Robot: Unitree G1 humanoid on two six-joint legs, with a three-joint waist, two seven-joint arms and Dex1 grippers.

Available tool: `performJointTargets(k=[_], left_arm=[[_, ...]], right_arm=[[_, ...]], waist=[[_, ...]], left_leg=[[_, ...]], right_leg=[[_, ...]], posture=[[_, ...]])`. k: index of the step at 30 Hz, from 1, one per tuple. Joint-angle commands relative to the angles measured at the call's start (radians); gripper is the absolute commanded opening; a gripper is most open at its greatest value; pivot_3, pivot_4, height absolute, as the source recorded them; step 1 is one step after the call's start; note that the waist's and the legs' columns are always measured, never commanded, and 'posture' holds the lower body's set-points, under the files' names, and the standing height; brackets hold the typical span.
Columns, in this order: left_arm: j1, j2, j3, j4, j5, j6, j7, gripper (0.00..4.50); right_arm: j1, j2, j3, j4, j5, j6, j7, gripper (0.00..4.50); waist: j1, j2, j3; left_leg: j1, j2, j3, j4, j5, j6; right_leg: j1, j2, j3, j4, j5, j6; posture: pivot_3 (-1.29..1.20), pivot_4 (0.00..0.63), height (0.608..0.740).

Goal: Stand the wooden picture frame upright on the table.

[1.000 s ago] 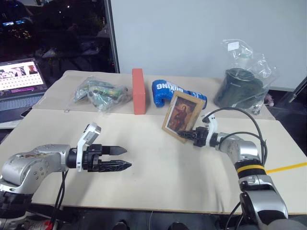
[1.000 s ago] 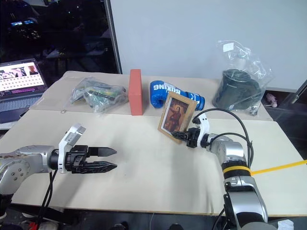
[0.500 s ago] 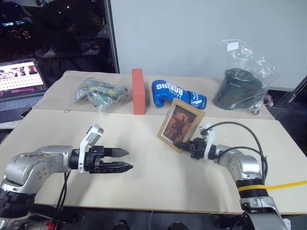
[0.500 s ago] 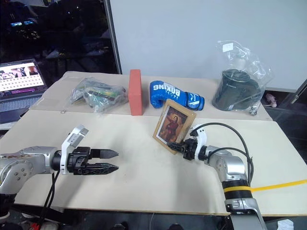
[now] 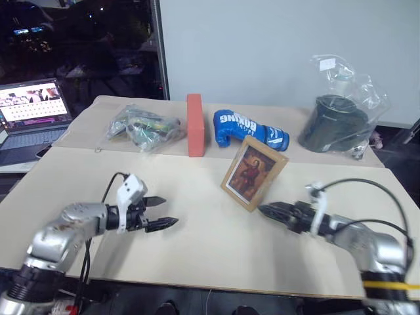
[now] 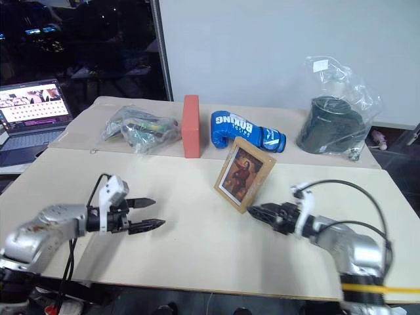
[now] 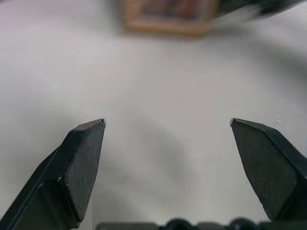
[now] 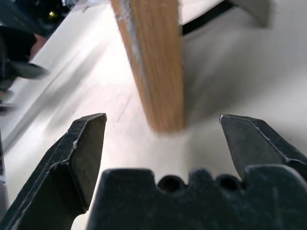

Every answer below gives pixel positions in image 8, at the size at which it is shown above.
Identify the wooden post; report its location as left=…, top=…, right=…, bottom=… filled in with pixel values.
left=110, top=0, right=186, bottom=133

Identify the black strip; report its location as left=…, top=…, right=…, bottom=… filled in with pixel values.
left=181, top=4, right=237, bottom=37

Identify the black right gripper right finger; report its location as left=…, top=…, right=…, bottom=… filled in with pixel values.
left=219, top=115, right=307, bottom=181

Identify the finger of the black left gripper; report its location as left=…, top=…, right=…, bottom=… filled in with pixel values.
left=6, top=60, right=50, bottom=80

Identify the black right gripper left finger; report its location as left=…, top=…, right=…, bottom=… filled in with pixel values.
left=0, top=113, right=107, bottom=230

